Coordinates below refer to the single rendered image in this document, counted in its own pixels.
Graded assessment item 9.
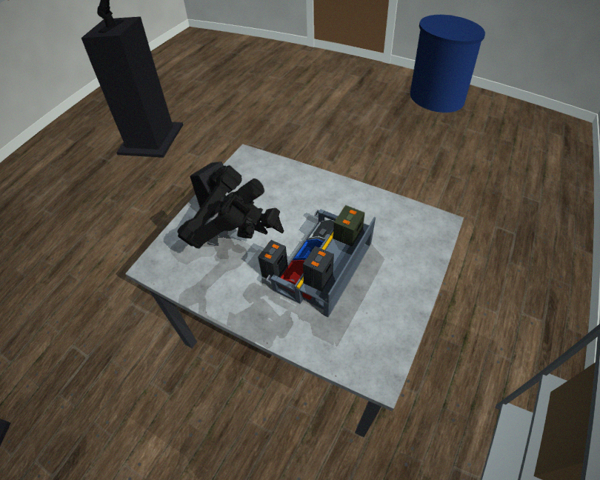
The blue open bin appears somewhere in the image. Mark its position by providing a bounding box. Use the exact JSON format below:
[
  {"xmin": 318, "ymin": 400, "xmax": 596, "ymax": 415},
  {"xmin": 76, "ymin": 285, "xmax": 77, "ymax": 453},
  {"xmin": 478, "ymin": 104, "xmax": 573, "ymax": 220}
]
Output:
[{"xmin": 293, "ymin": 239, "xmax": 324, "ymax": 261}]

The olive green tool case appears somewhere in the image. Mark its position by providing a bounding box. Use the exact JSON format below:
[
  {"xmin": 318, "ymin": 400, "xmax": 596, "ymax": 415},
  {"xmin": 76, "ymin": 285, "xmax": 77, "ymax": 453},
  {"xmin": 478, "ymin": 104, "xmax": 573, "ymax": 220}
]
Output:
[{"xmin": 333, "ymin": 205, "xmax": 365, "ymax": 246}]

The yellow flat bar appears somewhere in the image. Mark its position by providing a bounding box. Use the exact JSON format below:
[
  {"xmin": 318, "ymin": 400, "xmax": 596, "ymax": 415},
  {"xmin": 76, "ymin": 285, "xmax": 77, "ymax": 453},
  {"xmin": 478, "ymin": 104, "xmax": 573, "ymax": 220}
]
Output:
[{"xmin": 297, "ymin": 232, "xmax": 333, "ymax": 289}]

